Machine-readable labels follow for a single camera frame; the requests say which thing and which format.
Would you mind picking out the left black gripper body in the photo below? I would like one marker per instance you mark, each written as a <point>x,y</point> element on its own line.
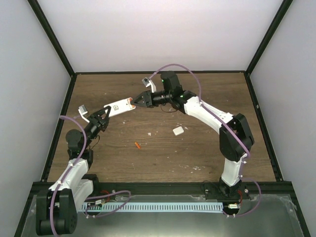
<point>98,126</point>

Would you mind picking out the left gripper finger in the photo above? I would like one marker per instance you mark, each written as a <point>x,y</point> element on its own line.
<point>99,114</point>
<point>106,116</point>

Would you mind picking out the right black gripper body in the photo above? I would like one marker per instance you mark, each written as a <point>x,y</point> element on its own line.
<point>154,102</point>

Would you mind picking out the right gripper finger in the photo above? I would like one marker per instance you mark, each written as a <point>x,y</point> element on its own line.
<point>140,98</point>
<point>139,103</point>

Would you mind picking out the white remote control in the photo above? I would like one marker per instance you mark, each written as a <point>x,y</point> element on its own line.
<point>121,106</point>

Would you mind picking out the white battery cover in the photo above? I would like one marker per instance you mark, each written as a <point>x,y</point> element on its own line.
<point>178,131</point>

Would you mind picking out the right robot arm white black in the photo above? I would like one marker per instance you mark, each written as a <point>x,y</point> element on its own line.
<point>235,136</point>

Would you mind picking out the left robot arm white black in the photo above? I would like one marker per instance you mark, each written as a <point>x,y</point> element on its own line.
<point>57,207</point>

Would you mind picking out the metal front plate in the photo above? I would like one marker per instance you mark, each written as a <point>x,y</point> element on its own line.
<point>261,216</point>

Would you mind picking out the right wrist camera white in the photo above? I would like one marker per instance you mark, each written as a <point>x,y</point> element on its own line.
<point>149,83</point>

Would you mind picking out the light blue slotted cable duct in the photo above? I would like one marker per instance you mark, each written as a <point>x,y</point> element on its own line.
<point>199,207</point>

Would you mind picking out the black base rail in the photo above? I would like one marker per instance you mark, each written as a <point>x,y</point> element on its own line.
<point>209,189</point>

